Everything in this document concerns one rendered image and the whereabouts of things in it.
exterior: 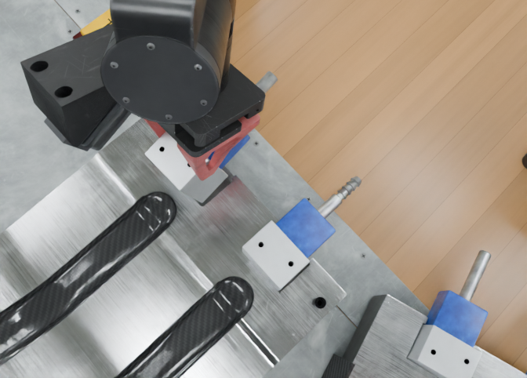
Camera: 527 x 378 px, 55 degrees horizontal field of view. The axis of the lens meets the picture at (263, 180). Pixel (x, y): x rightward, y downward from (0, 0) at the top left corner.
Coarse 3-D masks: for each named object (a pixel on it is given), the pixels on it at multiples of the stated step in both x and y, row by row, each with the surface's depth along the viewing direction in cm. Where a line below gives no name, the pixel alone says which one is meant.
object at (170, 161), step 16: (272, 80) 45; (160, 144) 44; (176, 144) 43; (240, 144) 45; (160, 160) 43; (176, 160) 43; (208, 160) 42; (224, 160) 45; (176, 176) 43; (192, 176) 42; (224, 176) 47; (192, 192) 44; (208, 192) 47
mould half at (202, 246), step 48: (144, 144) 49; (96, 192) 48; (144, 192) 48; (240, 192) 48; (0, 240) 47; (48, 240) 47; (192, 240) 47; (240, 240) 47; (0, 288) 45; (144, 288) 46; (192, 288) 46; (288, 288) 46; (336, 288) 46; (48, 336) 44; (96, 336) 45; (144, 336) 45; (240, 336) 45; (288, 336) 45
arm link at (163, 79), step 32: (128, 0) 21; (160, 0) 21; (192, 0) 21; (224, 0) 26; (128, 32) 22; (160, 32) 22; (192, 32) 22; (224, 32) 25; (128, 64) 23; (160, 64) 23; (192, 64) 23; (128, 96) 25; (160, 96) 25; (192, 96) 25
